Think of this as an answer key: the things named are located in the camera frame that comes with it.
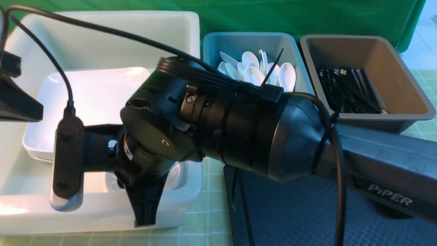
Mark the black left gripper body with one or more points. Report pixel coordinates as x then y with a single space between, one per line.
10 65

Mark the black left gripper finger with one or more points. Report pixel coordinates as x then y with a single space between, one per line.
16 105

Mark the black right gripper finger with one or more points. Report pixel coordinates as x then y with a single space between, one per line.
144 197

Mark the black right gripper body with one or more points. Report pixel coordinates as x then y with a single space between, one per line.
130 152

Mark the large white square rice plate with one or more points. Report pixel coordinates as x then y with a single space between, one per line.
98 95

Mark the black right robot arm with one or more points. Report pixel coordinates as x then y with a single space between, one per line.
183 112

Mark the stack of white small bowls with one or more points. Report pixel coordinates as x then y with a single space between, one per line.
175 179

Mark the green checkered table mat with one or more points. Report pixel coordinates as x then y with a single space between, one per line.
206 224

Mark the black serving tray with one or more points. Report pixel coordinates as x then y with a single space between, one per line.
303 212

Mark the teal plastic spoon bin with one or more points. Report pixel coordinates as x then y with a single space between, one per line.
234 44

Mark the pile of white spoons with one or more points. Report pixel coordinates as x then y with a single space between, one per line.
257 72

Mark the pile of black chopsticks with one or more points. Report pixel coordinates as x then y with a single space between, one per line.
349 90

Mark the brown plastic chopstick bin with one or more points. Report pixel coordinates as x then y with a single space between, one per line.
396 90

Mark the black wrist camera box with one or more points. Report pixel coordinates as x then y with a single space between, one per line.
68 174

